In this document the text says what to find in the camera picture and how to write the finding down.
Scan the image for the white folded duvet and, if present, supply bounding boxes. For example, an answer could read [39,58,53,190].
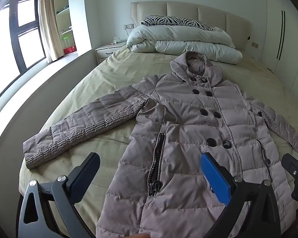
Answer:
[126,25,243,63]

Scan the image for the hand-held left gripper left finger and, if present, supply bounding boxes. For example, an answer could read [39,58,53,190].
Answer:
[18,152,100,238]

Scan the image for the beige curtain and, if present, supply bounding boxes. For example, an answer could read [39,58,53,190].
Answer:
[38,0,62,63]

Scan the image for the cream padded headboard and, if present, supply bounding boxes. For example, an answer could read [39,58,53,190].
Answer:
[131,1,251,50]

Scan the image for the mauve quilted hooded coat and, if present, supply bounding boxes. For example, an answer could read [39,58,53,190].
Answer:
[23,51,298,238]

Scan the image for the white wall shelf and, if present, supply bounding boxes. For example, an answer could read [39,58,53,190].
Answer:
[53,0,78,55]

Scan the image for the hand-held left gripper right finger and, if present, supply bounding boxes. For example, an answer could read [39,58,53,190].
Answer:
[200,153,281,238]

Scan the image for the bed with beige sheet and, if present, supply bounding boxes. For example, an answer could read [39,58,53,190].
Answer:
[18,47,298,238]

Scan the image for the white wardrobe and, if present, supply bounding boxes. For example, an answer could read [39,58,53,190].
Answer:
[263,0,298,92]

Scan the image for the zebra print pillow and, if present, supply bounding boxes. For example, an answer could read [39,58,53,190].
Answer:
[141,16,214,31]

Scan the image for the white nightstand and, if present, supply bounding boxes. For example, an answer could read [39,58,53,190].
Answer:
[96,43,128,60]

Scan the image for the black framed window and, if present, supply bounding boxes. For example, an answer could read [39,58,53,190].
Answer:
[0,0,46,105]

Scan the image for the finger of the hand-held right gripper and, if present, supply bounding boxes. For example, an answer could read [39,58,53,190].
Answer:
[281,154,298,179]

